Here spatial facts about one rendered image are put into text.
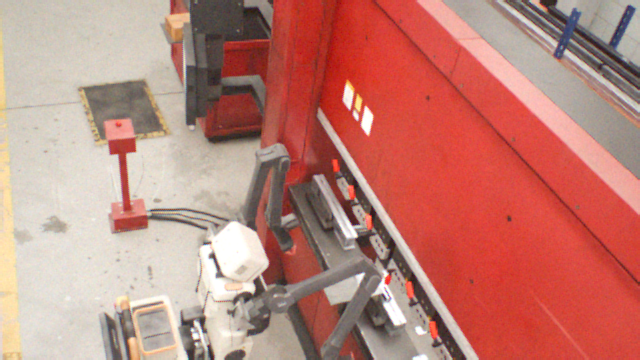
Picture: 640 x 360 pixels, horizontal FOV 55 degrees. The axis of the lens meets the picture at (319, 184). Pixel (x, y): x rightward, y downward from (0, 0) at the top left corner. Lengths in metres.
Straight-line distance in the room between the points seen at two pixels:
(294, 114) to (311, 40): 0.42
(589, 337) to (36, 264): 3.41
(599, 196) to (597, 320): 0.34
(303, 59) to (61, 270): 2.16
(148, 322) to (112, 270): 1.45
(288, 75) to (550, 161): 1.62
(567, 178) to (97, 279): 3.14
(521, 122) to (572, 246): 0.37
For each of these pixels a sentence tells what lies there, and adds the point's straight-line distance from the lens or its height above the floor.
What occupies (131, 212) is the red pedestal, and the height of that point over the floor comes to 0.12.
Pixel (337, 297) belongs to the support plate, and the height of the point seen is 1.00.
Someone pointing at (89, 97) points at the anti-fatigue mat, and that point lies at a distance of 5.73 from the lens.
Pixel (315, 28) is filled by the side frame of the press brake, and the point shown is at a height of 1.85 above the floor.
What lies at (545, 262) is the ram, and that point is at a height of 1.95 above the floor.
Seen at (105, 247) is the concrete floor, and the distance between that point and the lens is 4.36.
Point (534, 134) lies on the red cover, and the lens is 1.79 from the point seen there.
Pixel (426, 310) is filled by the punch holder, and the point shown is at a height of 1.28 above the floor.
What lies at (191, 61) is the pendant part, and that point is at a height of 1.60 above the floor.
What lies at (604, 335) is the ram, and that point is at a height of 1.95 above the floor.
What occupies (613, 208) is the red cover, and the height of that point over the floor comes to 2.26.
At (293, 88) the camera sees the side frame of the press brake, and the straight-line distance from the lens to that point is 3.10.
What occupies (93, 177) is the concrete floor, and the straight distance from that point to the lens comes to 4.89.
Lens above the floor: 3.15
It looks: 40 degrees down
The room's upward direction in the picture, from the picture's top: 10 degrees clockwise
